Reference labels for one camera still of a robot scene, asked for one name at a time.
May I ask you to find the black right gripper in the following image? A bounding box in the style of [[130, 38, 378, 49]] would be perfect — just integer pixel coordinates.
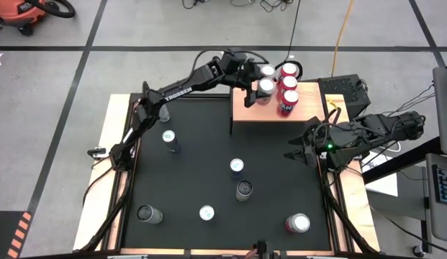
[[283, 135, 327, 168]]

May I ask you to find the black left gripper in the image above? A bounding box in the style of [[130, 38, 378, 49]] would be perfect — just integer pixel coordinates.
[[240, 64, 265, 108]]

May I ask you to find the pink white Spindrift can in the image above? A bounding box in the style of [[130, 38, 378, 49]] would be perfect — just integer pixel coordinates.
[[285, 212, 312, 234], [255, 77, 276, 106], [260, 63, 277, 81]]

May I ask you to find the red Fanta strawberry can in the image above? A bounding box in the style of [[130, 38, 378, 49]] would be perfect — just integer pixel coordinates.
[[277, 75, 299, 95], [279, 62, 299, 82], [276, 88, 300, 118]]

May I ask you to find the light wooden shelf board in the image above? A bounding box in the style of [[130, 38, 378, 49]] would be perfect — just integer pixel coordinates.
[[232, 81, 327, 123]]

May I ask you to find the white paper sheet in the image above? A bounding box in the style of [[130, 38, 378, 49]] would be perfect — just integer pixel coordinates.
[[361, 150, 399, 198]]

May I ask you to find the black cart crossbar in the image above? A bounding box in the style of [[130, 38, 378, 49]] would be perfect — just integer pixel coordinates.
[[362, 136, 443, 185]]

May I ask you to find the black computer keyboard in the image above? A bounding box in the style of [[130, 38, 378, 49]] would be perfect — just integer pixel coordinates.
[[434, 164, 447, 206]]

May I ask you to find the grey computer cart panel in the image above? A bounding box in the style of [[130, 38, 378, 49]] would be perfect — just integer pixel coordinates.
[[432, 65, 447, 158]]

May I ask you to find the grey keyboard tray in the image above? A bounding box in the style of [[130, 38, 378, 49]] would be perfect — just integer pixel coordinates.
[[423, 153, 447, 245]]

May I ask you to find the orange shop vacuum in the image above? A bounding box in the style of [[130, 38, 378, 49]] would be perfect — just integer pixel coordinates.
[[0, 0, 48, 36]]

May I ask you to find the black orange striped floor mat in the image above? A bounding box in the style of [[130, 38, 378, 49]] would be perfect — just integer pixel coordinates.
[[0, 210, 33, 259]]

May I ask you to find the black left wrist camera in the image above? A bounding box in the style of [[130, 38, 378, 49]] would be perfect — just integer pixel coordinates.
[[222, 51, 248, 73]]

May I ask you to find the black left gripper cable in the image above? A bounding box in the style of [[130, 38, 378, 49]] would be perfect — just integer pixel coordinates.
[[189, 48, 271, 80]]

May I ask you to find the black coiled floor cable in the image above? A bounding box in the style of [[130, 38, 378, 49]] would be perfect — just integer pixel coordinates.
[[274, 0, 304, 83]]

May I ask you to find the tangled black floor cable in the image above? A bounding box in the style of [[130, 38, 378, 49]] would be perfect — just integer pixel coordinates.
[[182, 0, 209, 10], [261, 0, 294, 12]]

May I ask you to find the white power cable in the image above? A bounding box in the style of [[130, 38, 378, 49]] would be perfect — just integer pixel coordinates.
[[379, 138, 402, 154]]

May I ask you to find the yellow extension cord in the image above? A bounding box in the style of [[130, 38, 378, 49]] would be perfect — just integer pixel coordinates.
[[330, 0, 355, 77]]

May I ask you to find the grey clamp bracket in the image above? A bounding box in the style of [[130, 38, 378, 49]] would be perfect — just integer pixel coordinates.
[[86, 146, 107, 161]]

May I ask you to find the black vacuum hose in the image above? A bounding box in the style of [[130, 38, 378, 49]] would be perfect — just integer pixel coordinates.
[[28, 0, 77, 19]]

